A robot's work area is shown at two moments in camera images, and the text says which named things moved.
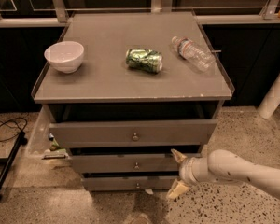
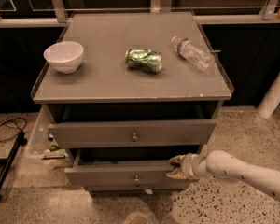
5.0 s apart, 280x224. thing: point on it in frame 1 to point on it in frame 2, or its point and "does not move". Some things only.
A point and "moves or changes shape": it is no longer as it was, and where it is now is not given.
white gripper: (186, 171) to (187, 166)
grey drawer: (125, 163) moves or changes shape
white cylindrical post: (276, 94) does not move
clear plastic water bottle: (197, 57) does not move
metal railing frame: (57, 14) does not move
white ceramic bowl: (65, 56) does not move
